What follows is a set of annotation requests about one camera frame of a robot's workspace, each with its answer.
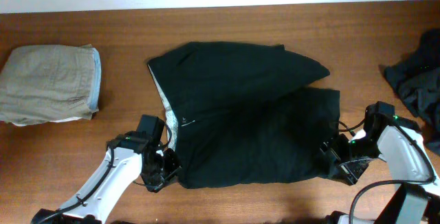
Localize black shorts with patterned waistband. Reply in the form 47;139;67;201
148;42;340;189

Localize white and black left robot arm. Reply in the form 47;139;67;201
31;115;182;224

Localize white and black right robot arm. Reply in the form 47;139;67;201
320;102;439;224

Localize dark clothes pile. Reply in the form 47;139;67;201
384;28;439;155

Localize folded beige shorts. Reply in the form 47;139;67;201
1;45;102;126

